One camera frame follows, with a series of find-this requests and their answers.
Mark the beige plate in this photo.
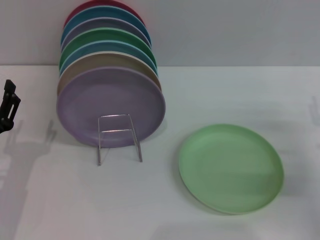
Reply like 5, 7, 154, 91
56, 51, 162, 96

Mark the dark green plate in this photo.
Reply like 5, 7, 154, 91
59, 27, 157, 73

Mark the teal blue plate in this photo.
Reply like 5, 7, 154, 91
61, 5, 152, 47

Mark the light green plate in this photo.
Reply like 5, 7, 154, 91
177, 122, 285, 215

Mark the maroon red plate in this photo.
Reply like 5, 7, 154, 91
63, 0, 146, 28

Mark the light blue plate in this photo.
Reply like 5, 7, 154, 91
59, 39, 159, 76

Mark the grey lavender plate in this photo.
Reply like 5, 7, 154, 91
60, 16, 153, 48

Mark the chrome wire plate rack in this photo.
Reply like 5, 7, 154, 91
96, 113, 143, 167

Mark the lavender purple plate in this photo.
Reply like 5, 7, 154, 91
56, 66, 166, 149

